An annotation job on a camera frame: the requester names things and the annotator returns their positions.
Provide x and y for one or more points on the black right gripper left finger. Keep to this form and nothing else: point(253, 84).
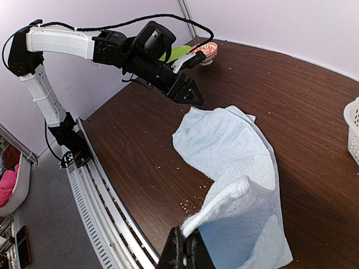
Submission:
point(173, 253)

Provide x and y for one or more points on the red white patterned bowl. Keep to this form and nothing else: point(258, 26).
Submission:
point(210, 50)

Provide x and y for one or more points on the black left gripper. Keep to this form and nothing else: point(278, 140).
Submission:
point(185, 92)

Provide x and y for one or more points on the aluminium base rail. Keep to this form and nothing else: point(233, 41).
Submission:
point(116, 239)

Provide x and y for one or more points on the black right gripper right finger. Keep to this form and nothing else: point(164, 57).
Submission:
point(197, 255)

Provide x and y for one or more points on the light blue towel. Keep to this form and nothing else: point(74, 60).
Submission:
point(240, 220)

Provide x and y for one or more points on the green plate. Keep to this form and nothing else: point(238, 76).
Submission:
point(176, 53)

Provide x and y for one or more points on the white tub with pink cloth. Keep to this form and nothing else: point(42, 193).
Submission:
point(14, 180)

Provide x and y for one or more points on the left aluminium frame post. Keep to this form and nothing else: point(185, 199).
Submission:
point(187, 14)

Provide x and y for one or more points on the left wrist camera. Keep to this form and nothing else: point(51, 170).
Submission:
point(188, 61)

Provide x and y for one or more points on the white perforated plastic basket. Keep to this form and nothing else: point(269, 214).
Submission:
point(350, 114)

